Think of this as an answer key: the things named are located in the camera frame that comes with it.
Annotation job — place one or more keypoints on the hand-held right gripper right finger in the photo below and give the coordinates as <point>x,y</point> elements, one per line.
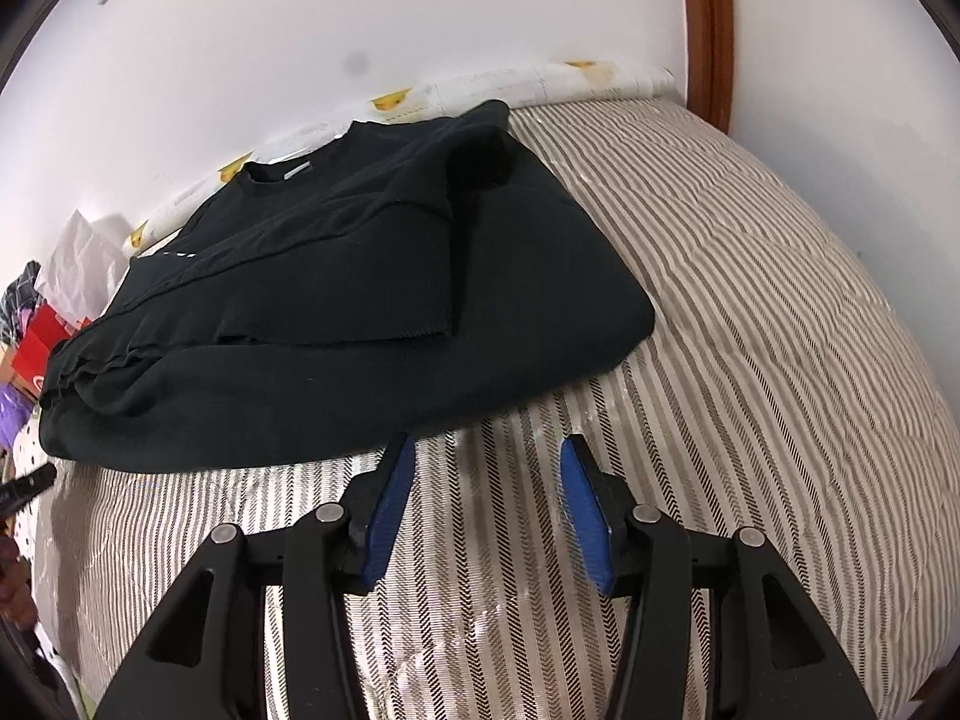
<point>589,510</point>

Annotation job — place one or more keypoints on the white printed paper roll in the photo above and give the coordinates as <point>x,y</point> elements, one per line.
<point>480,86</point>

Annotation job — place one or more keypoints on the striped bed cover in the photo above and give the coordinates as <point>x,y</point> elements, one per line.
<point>750,315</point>

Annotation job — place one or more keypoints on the white plastic bag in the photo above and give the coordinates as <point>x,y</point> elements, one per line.
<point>82,262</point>

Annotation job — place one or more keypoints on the red paper shopping bag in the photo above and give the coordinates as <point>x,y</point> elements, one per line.
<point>37,349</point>

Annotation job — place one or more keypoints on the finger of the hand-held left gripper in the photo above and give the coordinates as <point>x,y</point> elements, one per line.
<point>26,487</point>

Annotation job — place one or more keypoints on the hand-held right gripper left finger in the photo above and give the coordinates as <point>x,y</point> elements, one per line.
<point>390,510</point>

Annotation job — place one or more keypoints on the black sweatshirt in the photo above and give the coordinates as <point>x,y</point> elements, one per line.
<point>337,300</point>

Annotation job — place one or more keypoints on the plaid cloth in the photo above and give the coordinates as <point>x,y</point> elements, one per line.
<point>19,300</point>

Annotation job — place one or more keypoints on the brown wooden door frame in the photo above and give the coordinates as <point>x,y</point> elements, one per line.
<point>712,30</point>

